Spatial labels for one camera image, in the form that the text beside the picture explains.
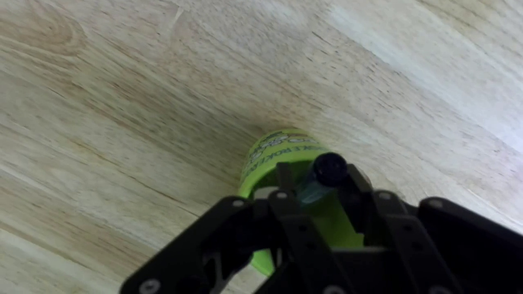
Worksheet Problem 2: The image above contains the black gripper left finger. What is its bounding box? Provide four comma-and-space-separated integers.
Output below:
119, 161, 349, 294

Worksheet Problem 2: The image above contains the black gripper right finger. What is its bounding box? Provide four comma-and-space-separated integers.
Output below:
340, 163, 523, 294

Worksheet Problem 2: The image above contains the black marker pen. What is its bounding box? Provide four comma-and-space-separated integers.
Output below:
297, 151, 349, 205

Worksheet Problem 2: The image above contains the yellow-green printed mug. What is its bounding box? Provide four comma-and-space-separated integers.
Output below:
237, 127, 366, 275

